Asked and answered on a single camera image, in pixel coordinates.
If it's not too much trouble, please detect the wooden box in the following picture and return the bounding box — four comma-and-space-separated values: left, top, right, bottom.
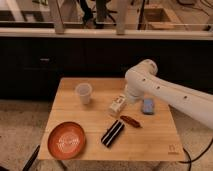
143, 7, 182, 30

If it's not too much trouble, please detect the orange bowl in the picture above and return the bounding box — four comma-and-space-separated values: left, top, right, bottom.
47, 122, 86, 160

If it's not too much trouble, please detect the black cable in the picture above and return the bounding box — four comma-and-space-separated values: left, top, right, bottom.
180, 137, 213, 171

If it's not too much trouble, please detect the black chair leg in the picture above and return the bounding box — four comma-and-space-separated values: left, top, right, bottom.
22, 145, 40, 171

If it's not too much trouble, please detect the dark cabinet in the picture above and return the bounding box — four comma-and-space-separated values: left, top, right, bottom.
0, 37, 213, 99

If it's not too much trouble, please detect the blue sponge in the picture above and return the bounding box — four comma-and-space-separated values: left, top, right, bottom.
142, 98, 154, 115

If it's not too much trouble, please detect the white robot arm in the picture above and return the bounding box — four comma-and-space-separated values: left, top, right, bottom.
124, 59, 213, 130

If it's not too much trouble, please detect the white bottle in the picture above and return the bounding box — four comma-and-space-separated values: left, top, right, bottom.
109, 94, 126, 116

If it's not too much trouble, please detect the black striped case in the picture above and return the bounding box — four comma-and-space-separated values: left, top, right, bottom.
101, 120, 124, 148

